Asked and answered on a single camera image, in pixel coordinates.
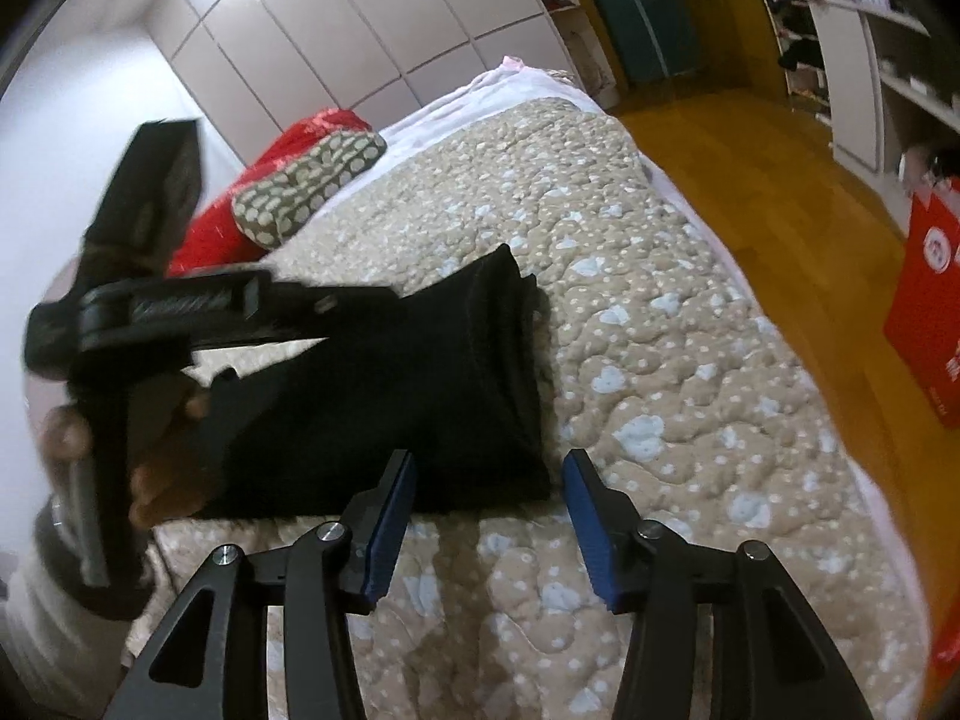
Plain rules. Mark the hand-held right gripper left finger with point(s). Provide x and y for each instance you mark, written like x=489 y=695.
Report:
x=390 y=532

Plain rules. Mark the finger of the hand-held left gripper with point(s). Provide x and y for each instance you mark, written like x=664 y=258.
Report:
x=337 y=307

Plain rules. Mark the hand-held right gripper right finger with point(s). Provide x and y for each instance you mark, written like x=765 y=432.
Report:
x=592 y=540

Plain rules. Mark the black pants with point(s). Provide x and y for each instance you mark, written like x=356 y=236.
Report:
x=420 y=405

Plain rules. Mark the person's left forearm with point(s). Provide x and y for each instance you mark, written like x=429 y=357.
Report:
x=45 y=615

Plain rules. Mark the person's left hand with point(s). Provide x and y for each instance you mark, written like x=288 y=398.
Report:
x=169 y=491

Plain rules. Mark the grey spotted pillow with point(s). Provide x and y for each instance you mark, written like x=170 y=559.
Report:
x=300 y=187

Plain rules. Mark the beige patterned quilt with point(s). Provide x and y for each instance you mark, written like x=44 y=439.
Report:
x=675 y=390

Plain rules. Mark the white wardrobe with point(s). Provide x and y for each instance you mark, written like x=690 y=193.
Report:
x=337 y=30

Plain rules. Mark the red paper bag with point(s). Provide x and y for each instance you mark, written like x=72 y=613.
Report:
x=926 y=300

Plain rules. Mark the teal panel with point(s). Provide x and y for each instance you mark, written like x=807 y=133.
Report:
x=637 y=7

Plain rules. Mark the white shelf unit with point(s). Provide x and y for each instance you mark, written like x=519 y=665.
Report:
x=862 y=90

